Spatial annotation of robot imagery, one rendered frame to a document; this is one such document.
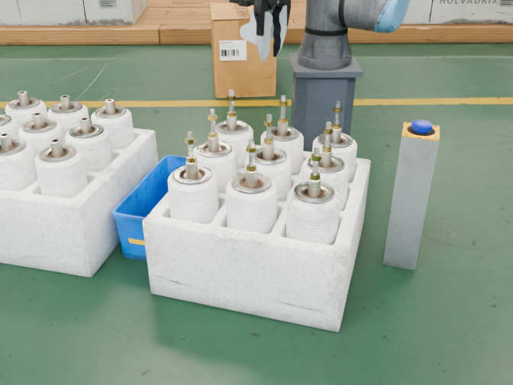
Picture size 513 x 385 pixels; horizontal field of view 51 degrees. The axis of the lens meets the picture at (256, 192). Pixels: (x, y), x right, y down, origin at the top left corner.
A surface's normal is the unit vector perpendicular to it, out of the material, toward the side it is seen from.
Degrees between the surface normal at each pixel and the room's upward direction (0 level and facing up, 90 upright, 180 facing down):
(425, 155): 90
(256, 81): 89
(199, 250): 90
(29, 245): 90
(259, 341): 0
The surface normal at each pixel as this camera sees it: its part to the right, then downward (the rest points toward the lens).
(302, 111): -0.69, 0.36
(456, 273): 0.00, -0.87
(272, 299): -0.29, 0.48
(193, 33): 0.03, 0.50
